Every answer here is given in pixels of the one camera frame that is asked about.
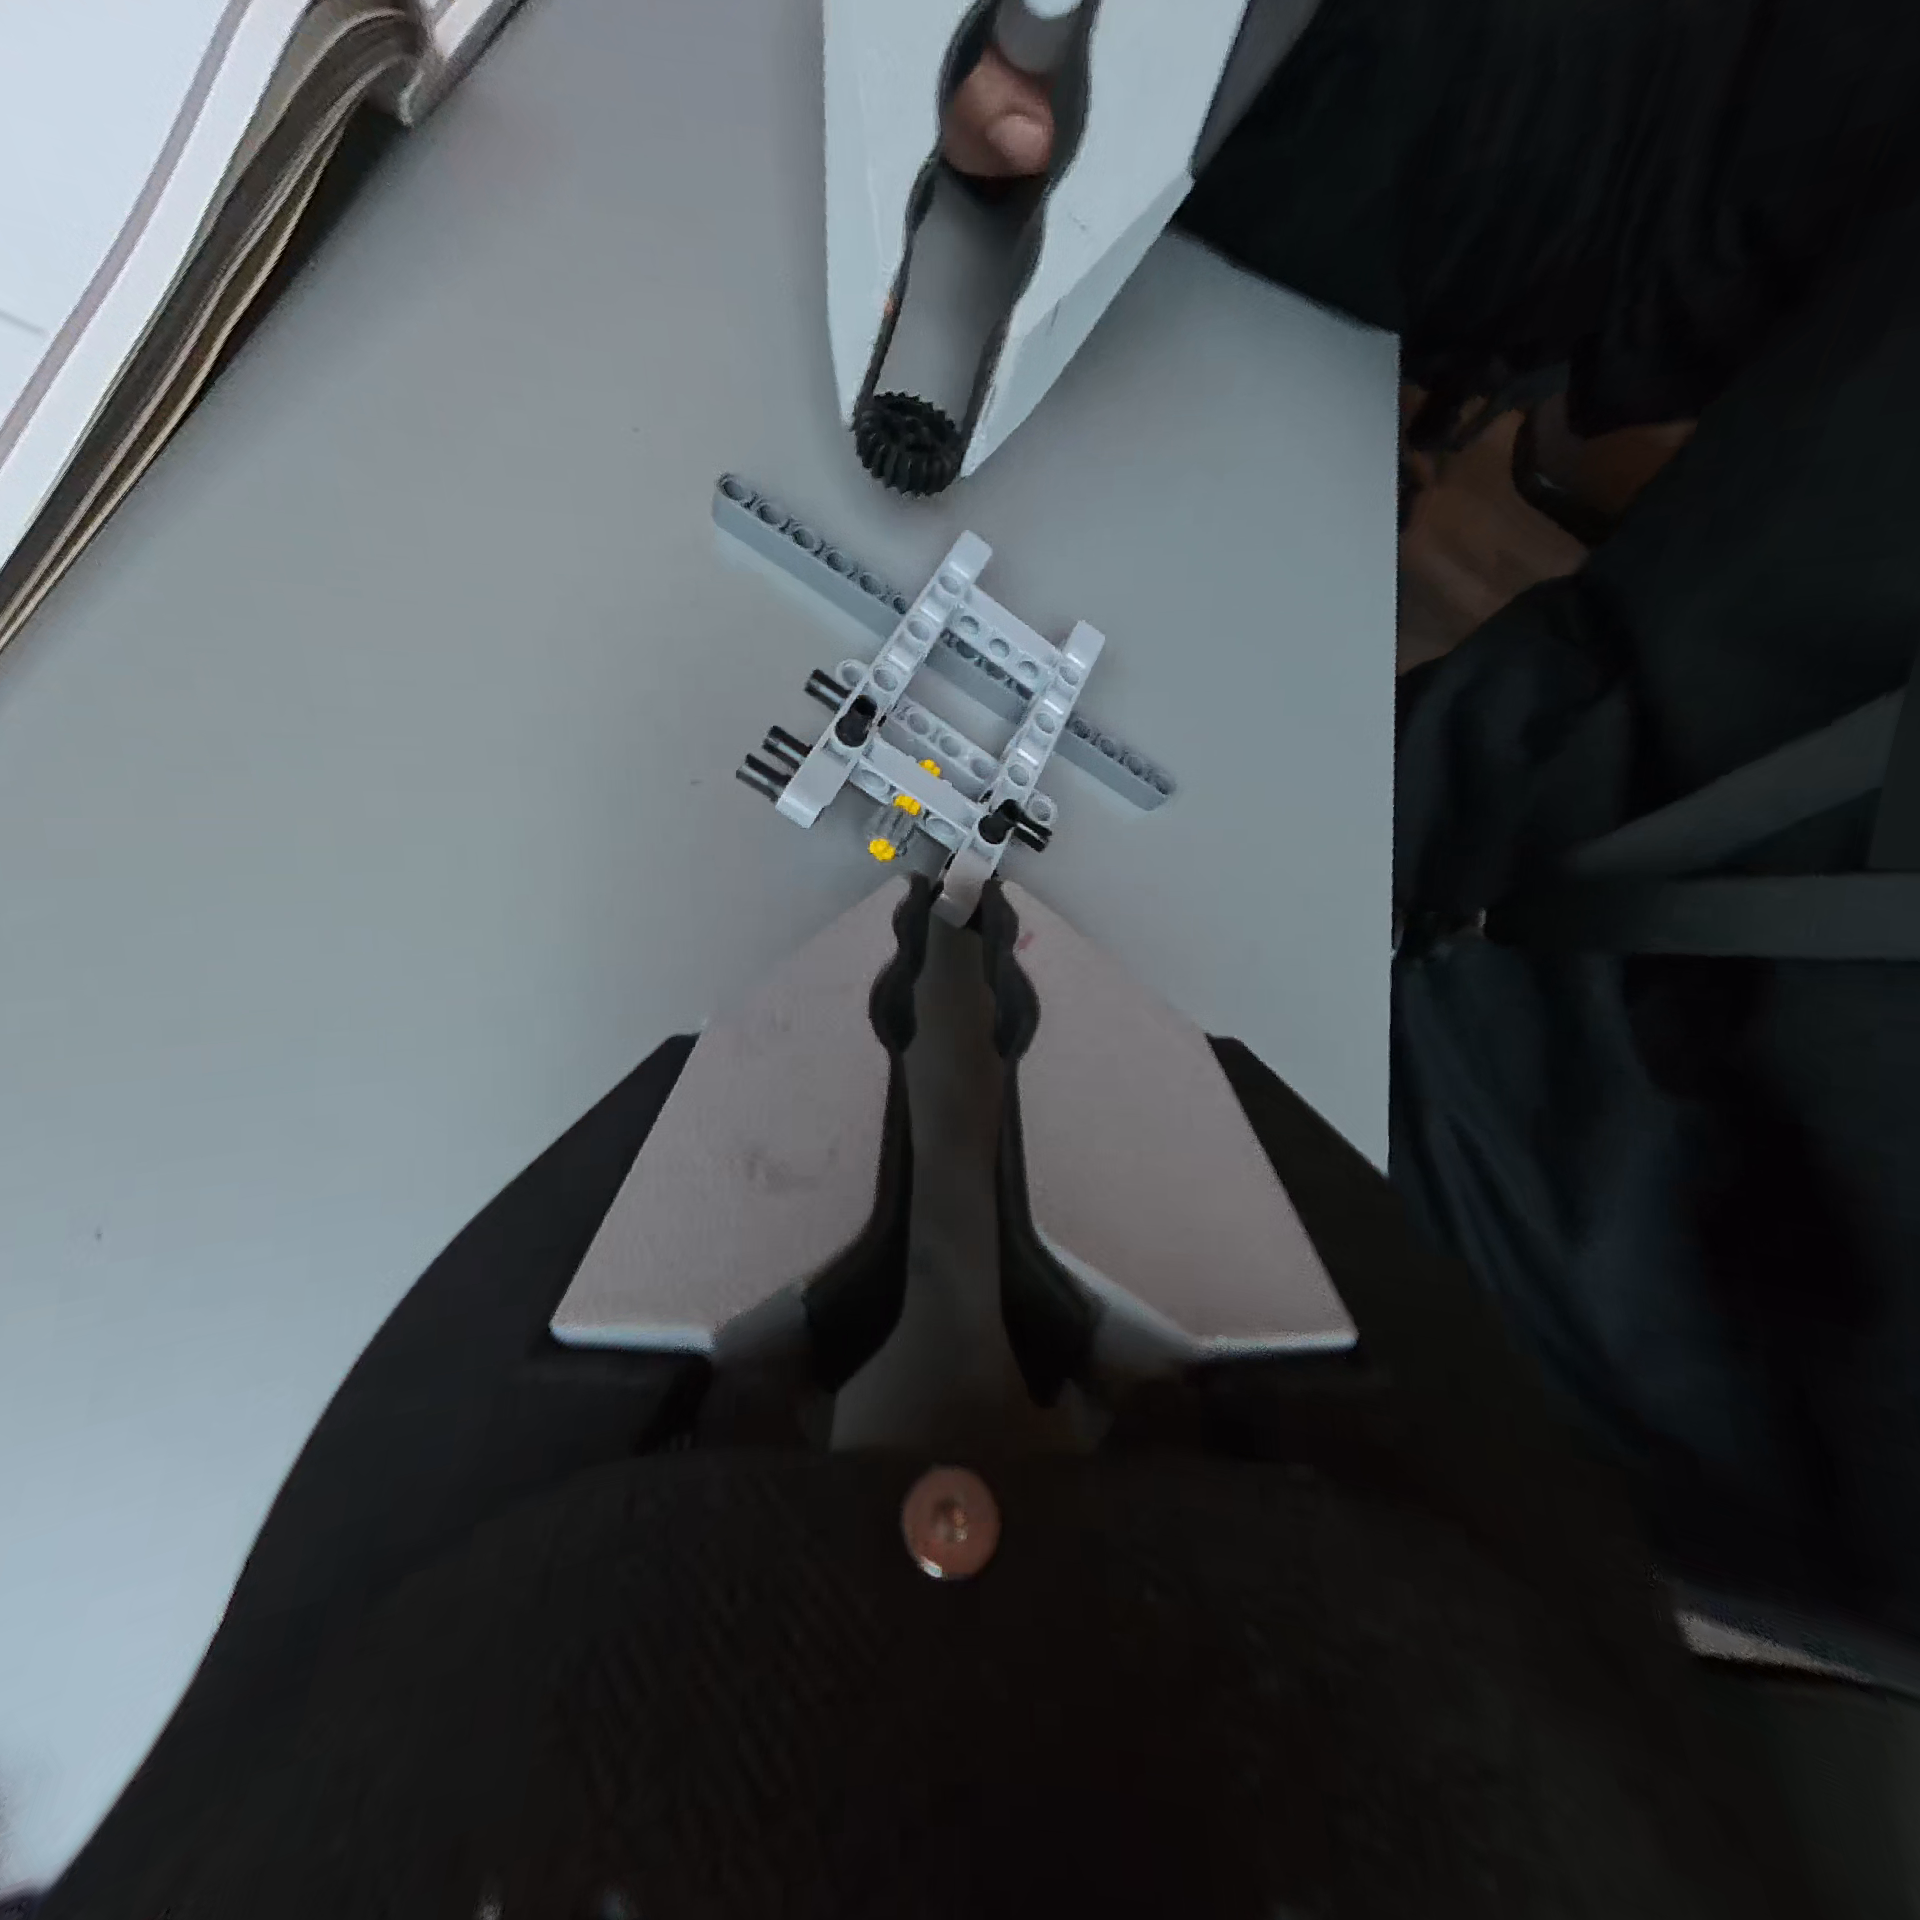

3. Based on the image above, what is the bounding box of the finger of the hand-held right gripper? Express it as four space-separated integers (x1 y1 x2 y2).
820 0 977 424
957 0 1251 479

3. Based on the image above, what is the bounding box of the person's right forearm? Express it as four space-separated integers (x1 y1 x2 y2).
1176 0 1920 415

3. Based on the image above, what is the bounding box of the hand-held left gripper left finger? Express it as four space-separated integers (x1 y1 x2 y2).
549 878 926 1393

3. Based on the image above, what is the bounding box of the white instruction booklet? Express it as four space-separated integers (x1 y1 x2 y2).
0 0 530 654

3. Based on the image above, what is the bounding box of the person's right hand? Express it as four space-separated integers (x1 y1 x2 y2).
941 30 1061 178

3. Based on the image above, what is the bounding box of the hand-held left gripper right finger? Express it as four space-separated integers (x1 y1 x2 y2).
972 882 1362 1410

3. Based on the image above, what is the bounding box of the grey chair frame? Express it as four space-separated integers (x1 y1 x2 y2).
1561 690 1920 962

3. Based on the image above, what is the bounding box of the black lego gear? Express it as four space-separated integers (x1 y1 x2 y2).
849 393 966 489

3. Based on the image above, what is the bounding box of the grey lego frame assembly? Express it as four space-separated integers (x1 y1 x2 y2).
710 472 1182 920

